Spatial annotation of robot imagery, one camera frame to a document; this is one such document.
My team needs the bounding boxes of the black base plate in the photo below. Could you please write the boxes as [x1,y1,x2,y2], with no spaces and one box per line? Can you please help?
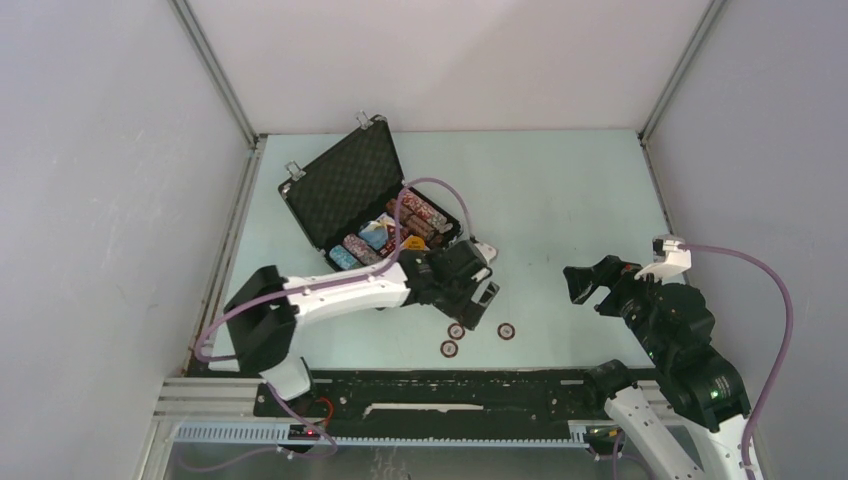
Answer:
[293,369,610,441]

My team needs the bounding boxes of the black aluminium poker case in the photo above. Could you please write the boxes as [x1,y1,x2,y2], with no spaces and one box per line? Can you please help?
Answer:
[279,116,463,274]

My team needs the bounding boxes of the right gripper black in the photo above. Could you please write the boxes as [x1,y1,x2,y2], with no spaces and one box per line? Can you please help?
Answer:
[561,252,670,363]

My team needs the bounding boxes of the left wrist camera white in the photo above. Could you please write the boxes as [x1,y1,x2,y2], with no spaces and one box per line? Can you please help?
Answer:
[472,241,498,265]

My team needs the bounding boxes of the aluminium frame rail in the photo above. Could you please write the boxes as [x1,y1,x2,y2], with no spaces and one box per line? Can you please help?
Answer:
[153,378,260,421]

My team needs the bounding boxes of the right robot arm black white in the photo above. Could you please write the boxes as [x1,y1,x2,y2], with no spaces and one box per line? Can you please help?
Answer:
[563,252,763,479]

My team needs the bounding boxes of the orange big blind button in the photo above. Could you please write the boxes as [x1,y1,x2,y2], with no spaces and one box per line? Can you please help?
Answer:
[401,235,429,251]

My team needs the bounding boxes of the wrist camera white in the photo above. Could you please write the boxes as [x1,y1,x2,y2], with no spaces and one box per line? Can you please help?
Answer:
[634,234,692,282]
[472,241,498,265]

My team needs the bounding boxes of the brown 100 poker chip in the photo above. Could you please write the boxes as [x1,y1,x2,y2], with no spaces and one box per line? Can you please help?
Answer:
[447,323,466,341]
[440,340,459,358]
[497,323,516,341]

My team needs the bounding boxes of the light blue chip stack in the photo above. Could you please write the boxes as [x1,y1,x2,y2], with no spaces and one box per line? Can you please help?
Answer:
[329,245,362,270]

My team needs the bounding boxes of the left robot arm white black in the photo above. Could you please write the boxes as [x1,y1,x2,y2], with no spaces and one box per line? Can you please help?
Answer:
[223,239,499,417]

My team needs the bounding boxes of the brown chip stack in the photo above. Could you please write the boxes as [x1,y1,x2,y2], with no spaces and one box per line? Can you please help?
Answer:
[399,201,445,248]

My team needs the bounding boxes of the red dice row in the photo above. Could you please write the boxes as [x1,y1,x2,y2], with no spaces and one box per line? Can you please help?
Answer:
[375,228,409,258]

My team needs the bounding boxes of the purple blue chip stack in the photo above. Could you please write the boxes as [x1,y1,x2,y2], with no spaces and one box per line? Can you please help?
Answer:
[342,234,383,265]

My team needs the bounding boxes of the blue playing card deck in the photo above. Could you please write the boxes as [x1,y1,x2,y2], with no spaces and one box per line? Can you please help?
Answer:
[358,213,397,250]

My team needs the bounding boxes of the red white chip stack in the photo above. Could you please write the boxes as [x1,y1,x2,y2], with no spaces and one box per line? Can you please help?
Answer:
[402,191,453,233]

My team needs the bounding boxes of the purple cable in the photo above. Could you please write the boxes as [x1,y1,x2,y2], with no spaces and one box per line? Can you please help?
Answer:
[678,242,795,480]
[172,176,480,473]

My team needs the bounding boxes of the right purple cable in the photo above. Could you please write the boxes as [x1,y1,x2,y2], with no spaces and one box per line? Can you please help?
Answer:
[678,242,795,480]

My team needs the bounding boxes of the white cable duct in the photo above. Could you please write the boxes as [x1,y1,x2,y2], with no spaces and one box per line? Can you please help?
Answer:
[173,423,598,446]

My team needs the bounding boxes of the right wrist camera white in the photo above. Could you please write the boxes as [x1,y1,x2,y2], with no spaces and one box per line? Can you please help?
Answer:
[634,234,692,282]

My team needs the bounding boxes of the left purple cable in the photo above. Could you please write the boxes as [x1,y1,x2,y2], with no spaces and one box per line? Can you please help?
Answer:
[172,176,480,473]

